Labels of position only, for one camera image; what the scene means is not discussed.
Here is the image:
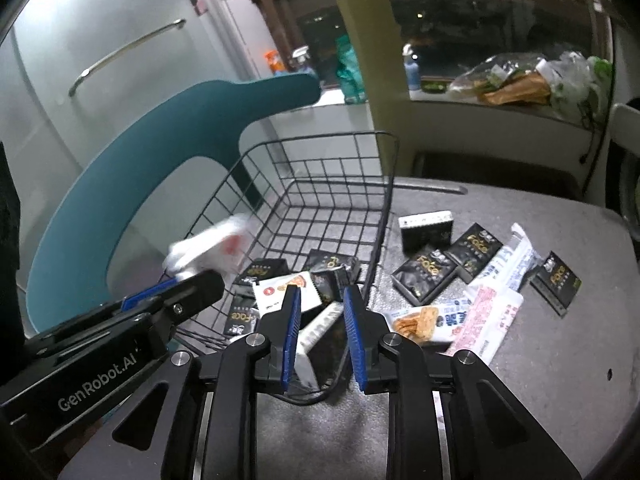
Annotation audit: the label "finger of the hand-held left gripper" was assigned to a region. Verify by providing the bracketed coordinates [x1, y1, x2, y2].
[144, 269, 226, 357]
[22, 279, 185, 345]

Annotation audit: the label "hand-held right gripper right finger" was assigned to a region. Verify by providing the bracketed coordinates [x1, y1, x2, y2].
[342, 285, 582, 480]

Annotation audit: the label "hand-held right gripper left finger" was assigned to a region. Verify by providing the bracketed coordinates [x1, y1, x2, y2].
[112, 285, 303, 480]

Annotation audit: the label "white red-marked snack packet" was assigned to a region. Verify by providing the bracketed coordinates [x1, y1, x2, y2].
[162, 212, 253, 281]

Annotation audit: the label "white biscuit snack packet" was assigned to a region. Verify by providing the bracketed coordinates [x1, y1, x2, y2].
[251, 271, 327, 314]
[381, 300, 474, 347]

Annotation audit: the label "pile of black packets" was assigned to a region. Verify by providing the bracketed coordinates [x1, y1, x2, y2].
[227, 222, 583, 391]

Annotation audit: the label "long pink wafer packet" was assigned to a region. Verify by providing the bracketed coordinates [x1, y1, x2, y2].
[444, 284, 525, 364]

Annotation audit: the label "black wire basket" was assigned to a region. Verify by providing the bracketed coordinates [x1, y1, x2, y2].
[150, 131, 401, 406]

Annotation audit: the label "black white-sided tissue box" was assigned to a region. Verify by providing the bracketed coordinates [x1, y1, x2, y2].
[399, 211, 455, 252]

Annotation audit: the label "long white wafer packet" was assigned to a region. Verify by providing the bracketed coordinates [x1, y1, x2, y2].
[479, 222, 544, 292]

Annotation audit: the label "teal chair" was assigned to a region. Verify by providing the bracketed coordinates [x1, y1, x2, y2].
[25, 72, 323, 341]

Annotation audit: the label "white refrigerator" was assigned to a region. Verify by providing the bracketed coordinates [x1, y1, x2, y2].
[220, 0, 282, 82]

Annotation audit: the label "green plastic bag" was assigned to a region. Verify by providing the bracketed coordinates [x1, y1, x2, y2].
[334, 35, 369, 105]

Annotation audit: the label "blue spray bottle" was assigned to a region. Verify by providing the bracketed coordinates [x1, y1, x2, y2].
[402, 43, 424, 92]

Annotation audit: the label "brown paper bag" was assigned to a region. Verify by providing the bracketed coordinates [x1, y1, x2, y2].
[481, 72, 552, 107]

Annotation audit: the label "wooden shelf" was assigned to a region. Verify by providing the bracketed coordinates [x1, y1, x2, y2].
[320, 0, 640, 181]

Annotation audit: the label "clear plastic food bag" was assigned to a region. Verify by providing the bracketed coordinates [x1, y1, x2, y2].
[447, 52, 551, 98]

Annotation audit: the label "white and green plastic bags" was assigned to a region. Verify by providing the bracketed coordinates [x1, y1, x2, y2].
[549, 51, 614, 122]

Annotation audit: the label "grey chair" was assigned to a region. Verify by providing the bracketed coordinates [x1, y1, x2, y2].
[608, 102, 640, 153]

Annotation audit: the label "curved metal door handle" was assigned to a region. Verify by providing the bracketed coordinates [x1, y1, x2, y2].
[67, 18, 186, 97]

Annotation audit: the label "black hanging cable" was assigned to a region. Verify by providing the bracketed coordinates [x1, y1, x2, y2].
[580, 109, 602, 164]

